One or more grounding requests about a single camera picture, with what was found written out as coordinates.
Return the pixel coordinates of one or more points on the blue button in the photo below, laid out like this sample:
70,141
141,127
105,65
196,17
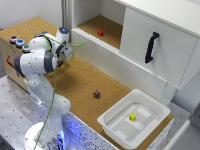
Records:
20,42

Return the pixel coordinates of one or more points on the red button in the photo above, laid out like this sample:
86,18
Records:
13,39

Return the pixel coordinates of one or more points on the white plastic box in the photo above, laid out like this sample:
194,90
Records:
133,116

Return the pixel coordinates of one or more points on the wooden drawer box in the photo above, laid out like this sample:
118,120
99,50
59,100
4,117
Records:
16,36

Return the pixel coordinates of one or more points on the yellow block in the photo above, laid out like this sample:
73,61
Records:
132,117

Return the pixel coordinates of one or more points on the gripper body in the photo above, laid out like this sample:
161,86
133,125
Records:
64,52

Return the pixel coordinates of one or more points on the purple block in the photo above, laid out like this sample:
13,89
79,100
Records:
96,94

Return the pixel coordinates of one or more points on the white sliding door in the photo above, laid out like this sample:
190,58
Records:
156,50

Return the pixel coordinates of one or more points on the pink block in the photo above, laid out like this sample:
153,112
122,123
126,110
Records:
100,32

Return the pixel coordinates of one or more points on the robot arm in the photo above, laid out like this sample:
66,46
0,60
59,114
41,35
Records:
36,63

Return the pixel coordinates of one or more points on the green button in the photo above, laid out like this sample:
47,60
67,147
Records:
25,48

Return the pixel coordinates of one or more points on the white cabinet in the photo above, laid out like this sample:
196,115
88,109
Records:
110,56

